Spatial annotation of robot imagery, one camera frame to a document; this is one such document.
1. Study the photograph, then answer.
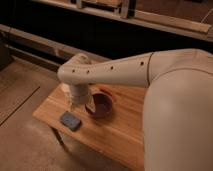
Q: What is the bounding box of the wooden plank on ledge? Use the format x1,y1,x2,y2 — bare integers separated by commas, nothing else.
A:
135,11,211,34

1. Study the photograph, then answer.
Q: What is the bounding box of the dark red ceramic cup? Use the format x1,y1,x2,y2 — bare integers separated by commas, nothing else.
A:
85,89,113,119

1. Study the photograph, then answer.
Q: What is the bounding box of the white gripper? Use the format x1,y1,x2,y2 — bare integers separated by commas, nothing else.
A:
63,83,92,114

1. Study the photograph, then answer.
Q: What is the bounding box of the blue sponge block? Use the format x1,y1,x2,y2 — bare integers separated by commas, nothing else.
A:
60,111,81,131

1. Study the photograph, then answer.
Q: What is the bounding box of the wooden table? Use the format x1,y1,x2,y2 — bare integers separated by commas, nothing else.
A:
33,84,146,171

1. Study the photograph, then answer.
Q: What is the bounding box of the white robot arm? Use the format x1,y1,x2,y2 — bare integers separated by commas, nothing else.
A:
58,49,213,171

